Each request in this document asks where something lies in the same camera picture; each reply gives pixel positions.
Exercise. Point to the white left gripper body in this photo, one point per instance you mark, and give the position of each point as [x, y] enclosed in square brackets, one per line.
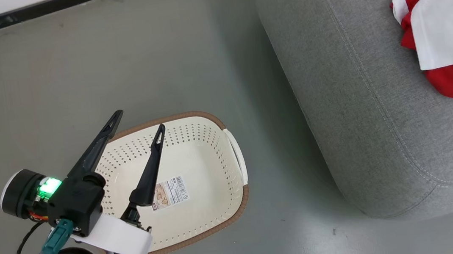
[115, 239]

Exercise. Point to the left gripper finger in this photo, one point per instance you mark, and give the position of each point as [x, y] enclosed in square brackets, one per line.
[95, 152]
[150, 176]

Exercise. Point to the black baseboard strip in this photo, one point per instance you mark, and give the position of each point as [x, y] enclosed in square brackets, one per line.
[26, 13]

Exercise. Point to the barcode label sticker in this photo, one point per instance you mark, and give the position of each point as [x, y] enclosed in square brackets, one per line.
[170, 192]

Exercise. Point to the cream perforated laundry basket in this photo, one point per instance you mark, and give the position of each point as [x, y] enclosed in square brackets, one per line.
[195, 156]

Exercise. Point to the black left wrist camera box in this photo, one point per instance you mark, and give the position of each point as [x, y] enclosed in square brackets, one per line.
[77, 203]

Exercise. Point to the grey fabric sofa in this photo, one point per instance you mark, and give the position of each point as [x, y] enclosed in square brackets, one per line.
[354, 87]

